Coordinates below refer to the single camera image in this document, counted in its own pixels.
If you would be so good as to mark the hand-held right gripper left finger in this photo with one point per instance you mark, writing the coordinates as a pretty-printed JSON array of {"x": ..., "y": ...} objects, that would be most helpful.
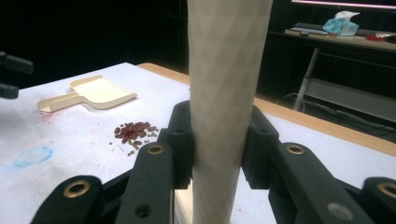
[{"x": 180, "y": 149}]

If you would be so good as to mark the monitor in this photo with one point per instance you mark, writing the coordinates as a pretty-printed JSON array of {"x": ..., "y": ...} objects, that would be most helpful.
[{"x": 342, "y": 3}]

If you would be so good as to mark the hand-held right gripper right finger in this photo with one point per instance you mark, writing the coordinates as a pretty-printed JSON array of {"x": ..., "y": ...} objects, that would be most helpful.
[{"x": 260, "y": 155}]

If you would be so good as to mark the small red object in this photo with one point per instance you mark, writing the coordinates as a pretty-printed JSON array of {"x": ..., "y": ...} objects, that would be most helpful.
[{"x": 375, "y": 38}]

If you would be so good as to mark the black keyboard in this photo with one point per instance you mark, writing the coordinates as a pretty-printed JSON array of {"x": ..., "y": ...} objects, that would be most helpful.
[{"x": 308, "y": 28}]

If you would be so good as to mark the beige plastic dustpan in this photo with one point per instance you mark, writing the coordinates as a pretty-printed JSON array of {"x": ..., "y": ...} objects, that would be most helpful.
[{"x": 99, "y": 93}]

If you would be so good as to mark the blue and white tissue pack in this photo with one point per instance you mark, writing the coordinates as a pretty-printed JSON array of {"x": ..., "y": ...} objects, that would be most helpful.
[{"x": 341, "y": 25}]

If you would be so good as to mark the wooden desk with white legs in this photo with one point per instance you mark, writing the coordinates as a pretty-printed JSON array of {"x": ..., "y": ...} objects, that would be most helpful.
[{"x": 351, "y": 40}]

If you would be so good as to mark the pile of red and green beans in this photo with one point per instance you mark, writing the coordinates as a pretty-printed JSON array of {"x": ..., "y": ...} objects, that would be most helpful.
[{"x": 134, "y": 132}]

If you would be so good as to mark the grey low shelf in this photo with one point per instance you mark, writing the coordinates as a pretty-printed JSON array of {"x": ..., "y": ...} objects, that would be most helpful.
[{"x": 351, "y": 96}]

